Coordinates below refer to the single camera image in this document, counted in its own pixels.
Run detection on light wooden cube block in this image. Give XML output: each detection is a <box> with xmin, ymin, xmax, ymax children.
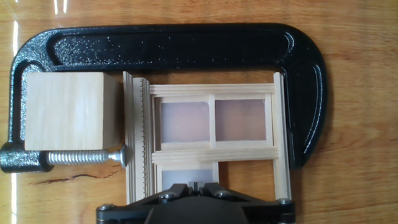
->
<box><xmin>24</xmin><ymin>72</ymin><xmax>124</xmax><ymax>152</ymax></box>

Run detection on black metal C-clamp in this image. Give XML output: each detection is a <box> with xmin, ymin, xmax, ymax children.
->
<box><xmin>0</xmin><ymin>22</ymin><xmax>329</xmax><ymax>174</ymax></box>

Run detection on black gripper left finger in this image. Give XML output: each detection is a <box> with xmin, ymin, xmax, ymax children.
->
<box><xmin>158</xmin><ymin>182</ymin><xmax>197</xmax><ymax>200</ymax></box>

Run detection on miniature wooden window frame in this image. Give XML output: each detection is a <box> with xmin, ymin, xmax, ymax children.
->
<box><xmin>123</xmin><ymin>71</ymin><xmax>292</xmax><ymax>205</ymax></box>

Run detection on orange wooden board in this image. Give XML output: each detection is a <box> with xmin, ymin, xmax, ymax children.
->
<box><xmin>0</xmin><ymin>0</ymin><xmax>398</xmax><ymax>224</ymax></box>

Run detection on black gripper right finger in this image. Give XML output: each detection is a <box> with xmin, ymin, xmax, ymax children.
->
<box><xmin>195</xmin><ymin>182</ymin><xmax>237</xmax><ymax>200</ymax></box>

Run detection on small wooden sliding sash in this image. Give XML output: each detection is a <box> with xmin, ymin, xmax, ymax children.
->
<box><xmin>155</xmin><ymin>163</ymin><xmax>220</xmax><ymax>190</ymax></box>

